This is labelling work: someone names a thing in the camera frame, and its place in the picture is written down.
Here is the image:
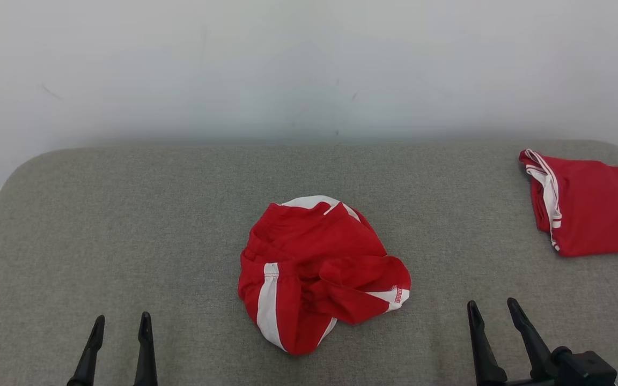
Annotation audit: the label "red Bulls 23 jersey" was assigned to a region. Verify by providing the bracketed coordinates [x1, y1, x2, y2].
[519, 149, 618, 258]

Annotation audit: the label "grey fabric sofa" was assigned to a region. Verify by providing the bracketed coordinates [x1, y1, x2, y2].
[0, 140, 618, 386]

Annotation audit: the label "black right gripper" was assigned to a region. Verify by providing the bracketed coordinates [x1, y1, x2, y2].
[467, 298, 559, 386]

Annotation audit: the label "red shorts with white stripes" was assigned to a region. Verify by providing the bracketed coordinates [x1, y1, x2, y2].
[238, 196, 411, 355]

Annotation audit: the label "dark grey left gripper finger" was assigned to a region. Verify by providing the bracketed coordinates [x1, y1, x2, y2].
[68, 315, 106, 386]
[134, 312, 158, 386]

